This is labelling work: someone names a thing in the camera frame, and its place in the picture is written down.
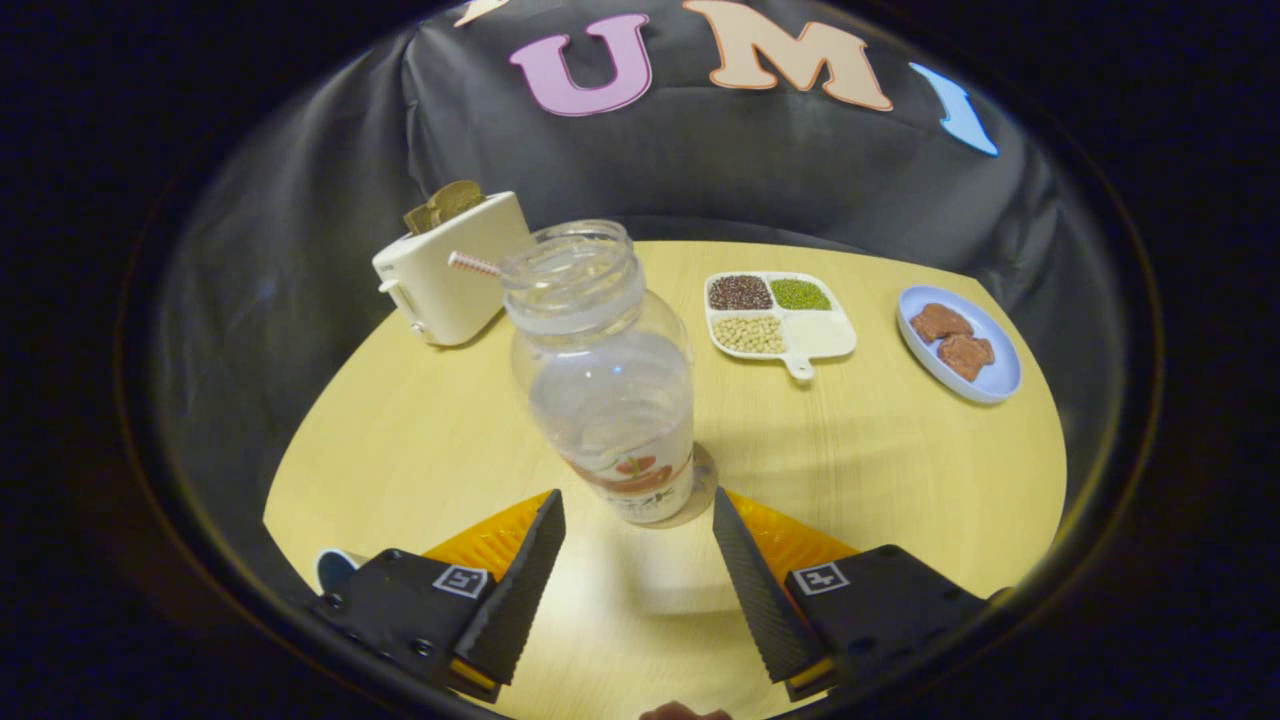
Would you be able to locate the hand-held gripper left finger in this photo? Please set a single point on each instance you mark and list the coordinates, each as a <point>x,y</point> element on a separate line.
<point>515,600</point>

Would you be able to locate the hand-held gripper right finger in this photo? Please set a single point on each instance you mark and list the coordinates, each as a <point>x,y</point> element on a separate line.
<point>765,600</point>

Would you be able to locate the round wooden coaster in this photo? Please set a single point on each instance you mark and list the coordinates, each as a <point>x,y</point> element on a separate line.
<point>706,490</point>

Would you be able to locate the pale green cup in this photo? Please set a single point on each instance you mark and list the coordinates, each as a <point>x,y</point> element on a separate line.
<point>335,570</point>

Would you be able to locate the clear plastic juice bottle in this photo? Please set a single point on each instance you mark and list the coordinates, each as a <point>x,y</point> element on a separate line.
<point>610,400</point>

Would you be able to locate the wooden table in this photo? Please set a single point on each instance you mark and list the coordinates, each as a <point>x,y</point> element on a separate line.
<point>850,470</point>

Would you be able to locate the pile of yellow soybeans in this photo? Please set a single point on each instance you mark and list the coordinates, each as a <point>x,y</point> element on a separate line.
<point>748,335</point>

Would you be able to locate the white divided dish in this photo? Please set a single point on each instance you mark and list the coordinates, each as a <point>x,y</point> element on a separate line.
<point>820,335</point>

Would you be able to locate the pile of green beans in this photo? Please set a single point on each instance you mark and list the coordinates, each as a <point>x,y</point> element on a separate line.
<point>800,295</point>

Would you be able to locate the pile of dark red beans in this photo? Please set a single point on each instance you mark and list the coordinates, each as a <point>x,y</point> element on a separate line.
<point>740,293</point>

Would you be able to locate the cream toaster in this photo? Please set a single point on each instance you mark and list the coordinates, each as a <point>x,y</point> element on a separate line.
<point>450,295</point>

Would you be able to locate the brown meat piece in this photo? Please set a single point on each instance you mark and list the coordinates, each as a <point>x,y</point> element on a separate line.
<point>940,322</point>
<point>965,357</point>

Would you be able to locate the pale blue plate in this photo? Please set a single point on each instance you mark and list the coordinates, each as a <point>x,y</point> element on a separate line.
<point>995,380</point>

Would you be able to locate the red striped straw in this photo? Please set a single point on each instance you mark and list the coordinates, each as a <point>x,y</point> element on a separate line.
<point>472,264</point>

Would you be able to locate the brown toast slice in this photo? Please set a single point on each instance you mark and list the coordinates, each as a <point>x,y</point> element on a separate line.
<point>445,205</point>

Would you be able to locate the black backdrop cloth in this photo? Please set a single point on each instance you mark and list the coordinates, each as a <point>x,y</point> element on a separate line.
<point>700,170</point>

